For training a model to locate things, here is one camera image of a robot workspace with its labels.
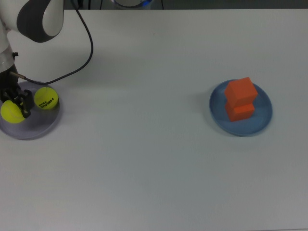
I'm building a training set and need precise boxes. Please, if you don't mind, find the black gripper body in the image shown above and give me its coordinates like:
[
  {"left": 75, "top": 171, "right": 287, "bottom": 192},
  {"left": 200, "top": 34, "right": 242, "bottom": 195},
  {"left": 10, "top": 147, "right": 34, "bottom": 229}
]
[{"left": 0, "top": 68, "right": 19, "bottom": 97}]

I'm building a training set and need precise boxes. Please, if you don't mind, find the yellow tennis ball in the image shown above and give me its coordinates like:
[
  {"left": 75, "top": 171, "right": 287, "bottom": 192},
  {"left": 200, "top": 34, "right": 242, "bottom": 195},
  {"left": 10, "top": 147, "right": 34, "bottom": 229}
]
[
  {"left": 34, "top": 87, "right": 59, "bottom": 109},
  {"left": 0, "top": 100, "right": 26, "bottom": 124}
]

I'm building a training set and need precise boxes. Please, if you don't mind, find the blue plate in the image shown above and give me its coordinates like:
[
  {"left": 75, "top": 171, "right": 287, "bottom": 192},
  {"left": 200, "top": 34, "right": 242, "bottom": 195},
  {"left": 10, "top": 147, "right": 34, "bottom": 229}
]
[{"left": 208, "top": 79, "right": 273, "bottom": 137}]

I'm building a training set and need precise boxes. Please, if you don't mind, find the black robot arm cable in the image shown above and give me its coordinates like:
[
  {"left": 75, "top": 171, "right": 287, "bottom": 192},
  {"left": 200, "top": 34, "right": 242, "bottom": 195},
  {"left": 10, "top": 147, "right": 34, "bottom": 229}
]
[{"left": 11, "top": 0, "right": 94, "bottom": 84}]

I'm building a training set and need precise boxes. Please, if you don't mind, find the orange cube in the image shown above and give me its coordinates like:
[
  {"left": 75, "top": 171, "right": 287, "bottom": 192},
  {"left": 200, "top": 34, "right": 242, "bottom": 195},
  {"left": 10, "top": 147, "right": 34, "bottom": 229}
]
[
  {"left": 224, "top": 77, "right": 259, "bottom": 109},
  {"left": 225, "top": 101, "right": 256, "bottom": 122}
]

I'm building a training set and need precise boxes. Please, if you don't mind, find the purple plate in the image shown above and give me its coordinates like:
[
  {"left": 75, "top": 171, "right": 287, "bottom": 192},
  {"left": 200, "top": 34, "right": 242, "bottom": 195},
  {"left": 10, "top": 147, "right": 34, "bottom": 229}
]
[{"left": 0, "top": 80, "right": 61, "bottom": 141}]

